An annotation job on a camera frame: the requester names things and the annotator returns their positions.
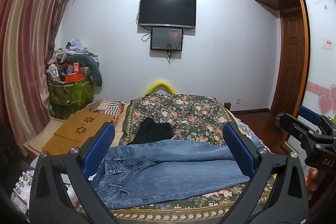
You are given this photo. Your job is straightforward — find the large black wall television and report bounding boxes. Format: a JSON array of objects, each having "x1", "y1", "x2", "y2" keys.
[{"x1": 138, "y1": 0, "x2": 197, "y2": 29}]

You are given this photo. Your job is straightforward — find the floral green blanket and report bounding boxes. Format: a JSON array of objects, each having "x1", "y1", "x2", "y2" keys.
[{"x1": 76, "y1": 94, "x2": 280, "y2": 224}]

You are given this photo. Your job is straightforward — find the small black wall monitor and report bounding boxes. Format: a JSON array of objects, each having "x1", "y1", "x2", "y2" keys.
[{"x1": 150, "y1": 27, "x2": 184, "y2": 52}]

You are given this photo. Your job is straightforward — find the black folded garment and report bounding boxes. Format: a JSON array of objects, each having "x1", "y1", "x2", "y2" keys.
[{"x1": 133, "y1": 118, "x2": 174, "y2": 146}]

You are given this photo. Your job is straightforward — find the white heart-print wardrobe door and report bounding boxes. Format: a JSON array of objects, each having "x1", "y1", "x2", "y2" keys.
[{"x1": 300, "y1": 0, "x2": 336, "y2": 121}]

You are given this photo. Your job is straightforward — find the person's right hand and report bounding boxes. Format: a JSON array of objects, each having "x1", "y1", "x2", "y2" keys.
[{"x1": 307, "y1": 168, "x2": 320, "y2": 201}]

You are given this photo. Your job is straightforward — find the yellow padded hoop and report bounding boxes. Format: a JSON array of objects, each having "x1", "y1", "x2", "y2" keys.
[{"x1": 143, "y1": 79, "x2": 178, "y2": 96}]

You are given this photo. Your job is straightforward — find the blue jeans pants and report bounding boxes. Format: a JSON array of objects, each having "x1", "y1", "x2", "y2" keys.
[{"x1": 91, "y1": 139, "x2": 264, "y2": 210}]

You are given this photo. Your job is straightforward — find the brown wooden door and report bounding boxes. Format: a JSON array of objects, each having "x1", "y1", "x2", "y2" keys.
[{"x1": 270, "y1": 9, "x2": 310, "y2": 119}]

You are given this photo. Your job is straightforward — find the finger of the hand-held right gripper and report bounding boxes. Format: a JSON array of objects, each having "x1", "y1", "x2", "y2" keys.
[
  {"x1": 278, "y1": 113, "x2": 319, "y2": 147},
  {"x1": 297, "y1": 106, "x2": 336, "y2": 135}
]

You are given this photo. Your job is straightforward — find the striped pink curtain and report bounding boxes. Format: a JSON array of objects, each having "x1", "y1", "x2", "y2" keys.
[{"x1": 0, "y1": 0, "x2": 78, "y2": 157}]

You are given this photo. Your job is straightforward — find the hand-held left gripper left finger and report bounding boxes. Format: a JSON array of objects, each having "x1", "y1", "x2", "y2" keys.
[{"x1": 29, "y1": 122, "x2": 118, "y2": 224}]

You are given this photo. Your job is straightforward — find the dark grey bag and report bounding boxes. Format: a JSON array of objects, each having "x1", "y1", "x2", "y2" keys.
[{"x1": 274, "y1": 114, "x2": 287, "y2": 133}]

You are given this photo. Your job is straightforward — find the pile of clothes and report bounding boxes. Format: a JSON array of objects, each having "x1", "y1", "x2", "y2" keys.
[{"x1": 53, "y1": 39, "x2": 99, "y2": 65}]

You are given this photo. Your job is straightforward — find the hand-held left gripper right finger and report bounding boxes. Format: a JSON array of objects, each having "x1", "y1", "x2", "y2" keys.
[{"x1": 223, "y1": 122, "x2": 309, "y2": 224}]

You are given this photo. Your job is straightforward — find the white bed sheet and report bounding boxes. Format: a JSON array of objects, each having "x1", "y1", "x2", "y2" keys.
[{"x1": 233, "y1": 113, "x2": 266, "y2": 151}]

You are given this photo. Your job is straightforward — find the grey long pillow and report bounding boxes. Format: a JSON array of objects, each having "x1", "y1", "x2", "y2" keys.
[{"x1": 65, "y1": 55, "x2": 103, "y2": 87}]

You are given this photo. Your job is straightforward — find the orange box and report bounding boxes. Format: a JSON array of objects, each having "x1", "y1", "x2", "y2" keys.
[{"x1": 64, "y1": 72, "x2": 86, "y2": 84}]

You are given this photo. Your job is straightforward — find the pile of white papers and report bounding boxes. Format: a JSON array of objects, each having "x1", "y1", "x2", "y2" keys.
[{"x1": 10, "y1": 160, "x2": 79, "y2": 215}]

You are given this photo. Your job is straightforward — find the wooden lap desk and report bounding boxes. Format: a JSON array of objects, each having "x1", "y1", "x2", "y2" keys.
[{"x1": 41, "y1": 110, "x2": 115, "y2": 157}]

